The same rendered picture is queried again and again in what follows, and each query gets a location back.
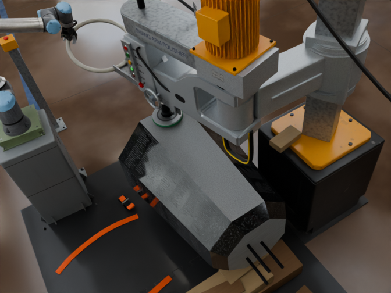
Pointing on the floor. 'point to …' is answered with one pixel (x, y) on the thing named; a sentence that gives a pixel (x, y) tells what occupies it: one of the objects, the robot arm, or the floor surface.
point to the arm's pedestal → (47, 174)
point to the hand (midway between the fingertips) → (71, 40)
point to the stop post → (11, 45)
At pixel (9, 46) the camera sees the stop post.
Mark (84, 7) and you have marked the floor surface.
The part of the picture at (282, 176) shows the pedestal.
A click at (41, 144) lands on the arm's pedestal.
